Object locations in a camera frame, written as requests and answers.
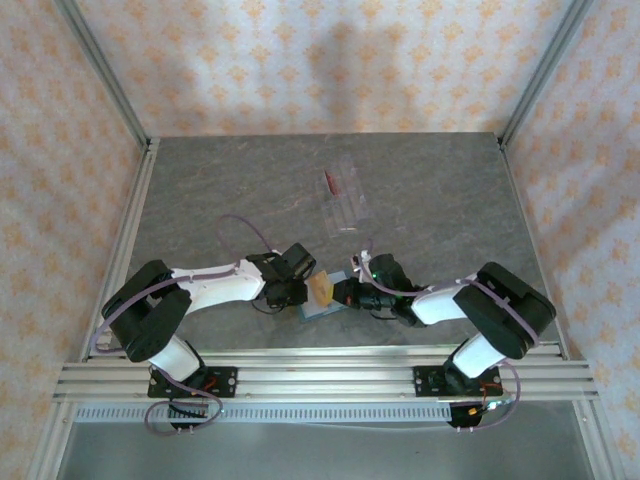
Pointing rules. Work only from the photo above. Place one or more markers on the yellow card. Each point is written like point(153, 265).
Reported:
point(320, 289)

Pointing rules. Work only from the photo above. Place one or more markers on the clear acrylic card rack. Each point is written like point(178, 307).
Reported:
point(347, 210)

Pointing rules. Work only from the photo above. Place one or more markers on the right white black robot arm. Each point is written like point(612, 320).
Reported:
point(440, 307)

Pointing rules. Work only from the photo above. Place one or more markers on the aluminium cross rail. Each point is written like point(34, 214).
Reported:
point(325, 375)

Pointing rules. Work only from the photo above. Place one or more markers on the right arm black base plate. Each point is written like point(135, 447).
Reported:
point(425, 382)

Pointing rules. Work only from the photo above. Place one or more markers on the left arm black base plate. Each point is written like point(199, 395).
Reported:
point(225, 382)

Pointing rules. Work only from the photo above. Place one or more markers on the aluminium side rail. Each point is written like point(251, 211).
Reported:
point(125, 240)
point(540, 260)

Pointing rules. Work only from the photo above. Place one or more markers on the aluminium corner post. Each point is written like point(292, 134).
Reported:
point(107, 80)
point(545, 75)

